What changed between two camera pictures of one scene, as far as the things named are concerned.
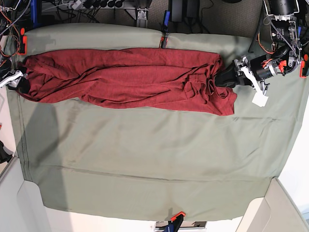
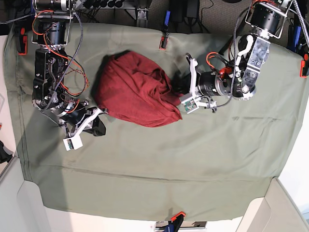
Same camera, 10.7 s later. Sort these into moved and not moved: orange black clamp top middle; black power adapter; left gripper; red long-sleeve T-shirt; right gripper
Moved: red long-sleeve T-shirt; left gripper; right gripper
Not moved: orange black clamp top middle; black power adapter
